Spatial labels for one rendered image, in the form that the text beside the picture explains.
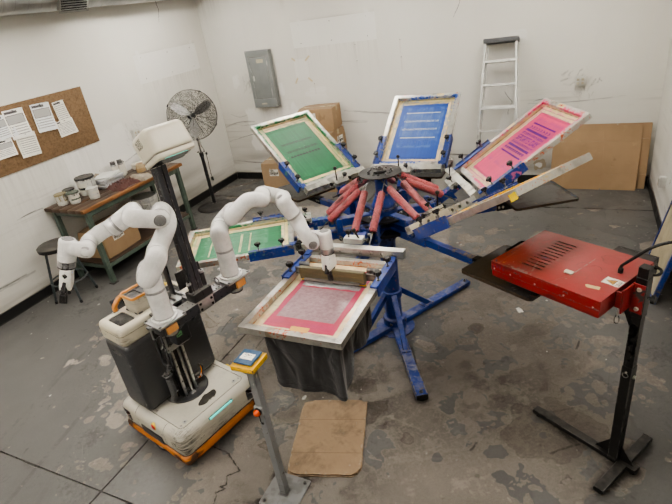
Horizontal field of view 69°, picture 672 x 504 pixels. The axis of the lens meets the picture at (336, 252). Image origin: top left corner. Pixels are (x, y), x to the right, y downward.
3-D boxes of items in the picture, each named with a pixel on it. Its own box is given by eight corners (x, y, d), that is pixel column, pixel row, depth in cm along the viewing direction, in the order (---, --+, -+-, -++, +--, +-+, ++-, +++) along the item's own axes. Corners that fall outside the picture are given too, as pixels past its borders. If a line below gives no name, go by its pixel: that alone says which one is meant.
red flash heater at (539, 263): (659, 283, 233) (663, 261, 228) (606, 326, 212) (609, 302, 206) (543, 246, 280) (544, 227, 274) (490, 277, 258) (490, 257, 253)
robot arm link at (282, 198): (250, 199, 250) (250, 190, 263) (274, 230, 259) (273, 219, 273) (276, 181, 248) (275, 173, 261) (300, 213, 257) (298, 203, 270)
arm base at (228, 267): (211, 276, 273) (204, 252, 266) (228, 266, 281) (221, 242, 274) (230, 282, 264) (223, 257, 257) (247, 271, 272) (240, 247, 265)
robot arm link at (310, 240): (286, 216, 266) (308, 244, 275) (287, 225, 254) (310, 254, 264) (299, 207, 265) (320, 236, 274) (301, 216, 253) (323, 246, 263)
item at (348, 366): (349, 399, 260) (338, 334, 241) (342, 398, 261) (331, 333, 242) (378, 345, 296) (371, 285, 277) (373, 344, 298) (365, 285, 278)
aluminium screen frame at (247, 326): (342, 350, 229) (340, 344, 228) (238, 332, 254) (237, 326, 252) (394, 267, 291) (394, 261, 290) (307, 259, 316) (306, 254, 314)
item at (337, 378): (347, 403, 259) (336, 337, 239) (274, 387, 277) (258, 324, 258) (349, 399, 261) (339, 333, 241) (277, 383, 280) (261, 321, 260)
